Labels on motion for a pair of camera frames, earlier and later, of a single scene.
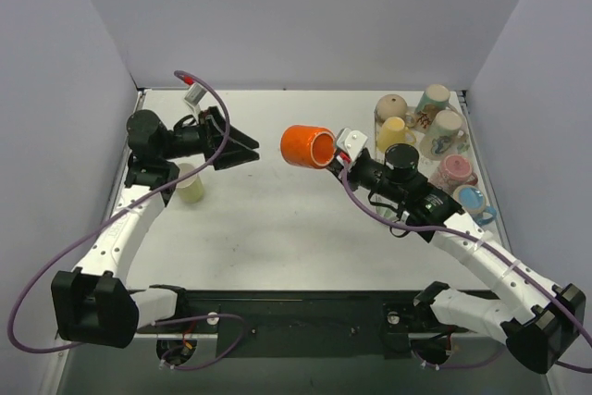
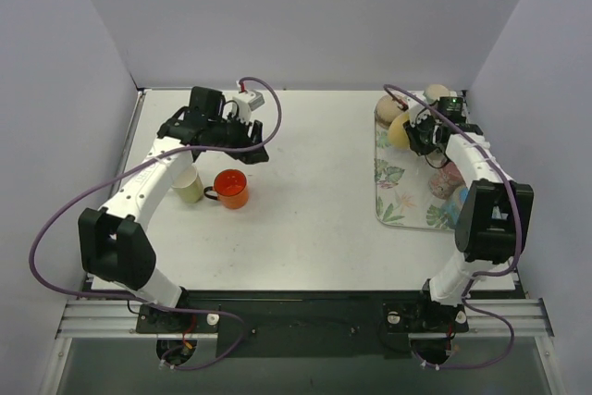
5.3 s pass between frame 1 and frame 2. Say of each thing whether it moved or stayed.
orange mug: moved
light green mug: stayed
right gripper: moved
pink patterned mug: stayed
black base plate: stayed
